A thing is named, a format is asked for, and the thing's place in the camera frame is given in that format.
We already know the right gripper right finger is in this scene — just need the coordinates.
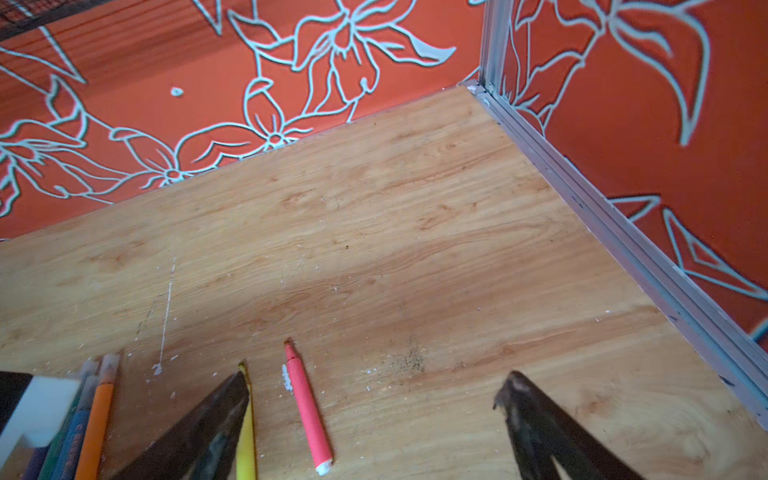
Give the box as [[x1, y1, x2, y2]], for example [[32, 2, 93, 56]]
[[493, 370, 641, 479]]

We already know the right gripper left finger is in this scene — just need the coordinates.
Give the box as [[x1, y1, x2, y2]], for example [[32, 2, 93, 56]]
[[114, 371, 249, 479]]

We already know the yellow highlighter pen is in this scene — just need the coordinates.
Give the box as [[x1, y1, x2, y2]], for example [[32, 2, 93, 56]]
[[235, 360, 257, 480]]

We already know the orange highlighter pen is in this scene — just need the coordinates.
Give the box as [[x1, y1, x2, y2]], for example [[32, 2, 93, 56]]
[[74, 354, 120, 480]]

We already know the pink highlighter pen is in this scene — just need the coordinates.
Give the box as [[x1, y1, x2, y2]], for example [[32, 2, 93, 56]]
[[282, 339, 333, 477]]

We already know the blue highlighter pen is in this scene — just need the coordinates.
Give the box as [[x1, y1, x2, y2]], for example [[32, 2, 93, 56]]
[[51, 375, 99, 480]]

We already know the green highlighter pen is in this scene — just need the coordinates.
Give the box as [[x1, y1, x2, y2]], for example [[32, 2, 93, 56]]
[[38, 360, 99, 480]]

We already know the purple highlighter pen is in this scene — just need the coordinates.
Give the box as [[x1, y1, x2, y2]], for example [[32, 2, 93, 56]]
[[21, 447, 48, 480]]

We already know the right aluminium frame post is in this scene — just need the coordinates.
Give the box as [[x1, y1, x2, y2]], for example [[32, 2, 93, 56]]
[[466, 1, 767, 427]]

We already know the black wire basket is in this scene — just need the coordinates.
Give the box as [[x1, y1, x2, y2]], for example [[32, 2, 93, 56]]
[[1, 0, 110, 40]]

